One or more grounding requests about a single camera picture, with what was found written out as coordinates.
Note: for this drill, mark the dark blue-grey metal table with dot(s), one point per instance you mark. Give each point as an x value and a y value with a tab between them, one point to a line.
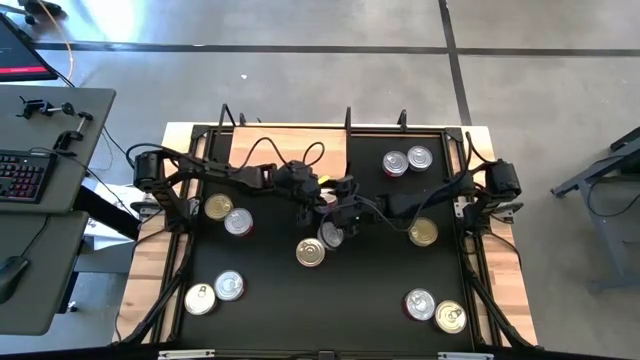
615	240

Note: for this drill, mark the silver metal bracket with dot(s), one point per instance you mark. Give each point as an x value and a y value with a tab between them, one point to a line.
465	356
185	354

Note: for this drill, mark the grey desk with mouse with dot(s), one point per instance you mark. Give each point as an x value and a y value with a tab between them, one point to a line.
45	300

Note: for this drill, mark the grey desk with clamps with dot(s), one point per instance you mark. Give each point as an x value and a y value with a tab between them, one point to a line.
30	130

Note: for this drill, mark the black backlit keyboard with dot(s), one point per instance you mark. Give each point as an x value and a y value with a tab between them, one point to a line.
25	177

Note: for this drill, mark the red label can silver lid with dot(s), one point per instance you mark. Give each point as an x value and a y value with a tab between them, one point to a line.
420	304
395	163
229	285
238	221

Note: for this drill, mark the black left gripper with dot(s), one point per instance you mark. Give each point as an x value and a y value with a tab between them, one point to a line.
297	182

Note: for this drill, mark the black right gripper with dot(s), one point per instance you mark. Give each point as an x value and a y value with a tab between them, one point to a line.
362	212

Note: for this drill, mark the black desk clamp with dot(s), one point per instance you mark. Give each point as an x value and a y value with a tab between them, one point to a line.
75	135
32	106

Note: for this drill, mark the black computer mouse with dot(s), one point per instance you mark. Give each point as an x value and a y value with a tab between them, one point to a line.
11	275

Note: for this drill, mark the person's shoe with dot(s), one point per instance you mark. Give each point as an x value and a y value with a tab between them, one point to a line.
44	7

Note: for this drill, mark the black computer monitor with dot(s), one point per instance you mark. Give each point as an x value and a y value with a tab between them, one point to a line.
20	55

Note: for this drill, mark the green label can silver lid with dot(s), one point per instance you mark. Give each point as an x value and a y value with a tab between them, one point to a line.
330	240
420	158

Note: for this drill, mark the black aluminium rig frame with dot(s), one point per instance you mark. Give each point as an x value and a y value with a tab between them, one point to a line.
380	129

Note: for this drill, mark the wooden shelf with black legs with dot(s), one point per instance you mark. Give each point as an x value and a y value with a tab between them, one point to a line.
240	137

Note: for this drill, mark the green label can gold lid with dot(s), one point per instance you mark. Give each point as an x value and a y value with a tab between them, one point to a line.
423	231
218	206

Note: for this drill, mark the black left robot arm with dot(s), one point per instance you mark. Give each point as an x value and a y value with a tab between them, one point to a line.
215	172

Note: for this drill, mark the black table mat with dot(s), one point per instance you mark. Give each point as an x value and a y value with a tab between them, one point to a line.
310	310

